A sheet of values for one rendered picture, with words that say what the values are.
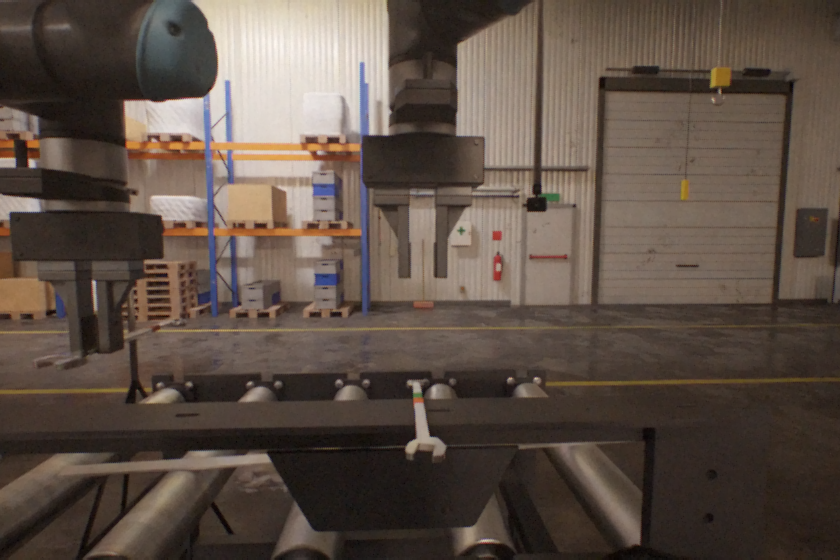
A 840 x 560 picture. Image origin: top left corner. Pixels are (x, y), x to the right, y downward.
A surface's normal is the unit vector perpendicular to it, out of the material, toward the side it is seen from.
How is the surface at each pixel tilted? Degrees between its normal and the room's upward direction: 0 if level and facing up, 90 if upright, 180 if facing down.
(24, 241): 90
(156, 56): 117
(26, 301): 90
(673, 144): 90
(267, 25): 90
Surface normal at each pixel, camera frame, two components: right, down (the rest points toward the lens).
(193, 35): 1.00, 0.00
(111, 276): 0.05, 0.09
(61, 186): 0.94, 0.03
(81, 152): 0.52, 0.07
